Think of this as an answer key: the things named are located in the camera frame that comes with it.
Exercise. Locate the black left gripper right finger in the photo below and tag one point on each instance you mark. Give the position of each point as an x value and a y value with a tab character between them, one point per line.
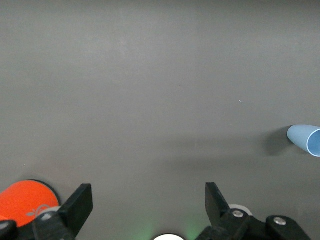
237	227

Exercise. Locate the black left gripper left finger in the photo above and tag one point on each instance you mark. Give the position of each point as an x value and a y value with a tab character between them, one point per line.
72	212

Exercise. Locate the light blue plastic cup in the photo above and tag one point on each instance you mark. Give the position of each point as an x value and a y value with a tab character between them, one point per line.
300	136

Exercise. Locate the orange plastic cup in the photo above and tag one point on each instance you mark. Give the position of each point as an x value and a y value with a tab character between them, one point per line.
22	200

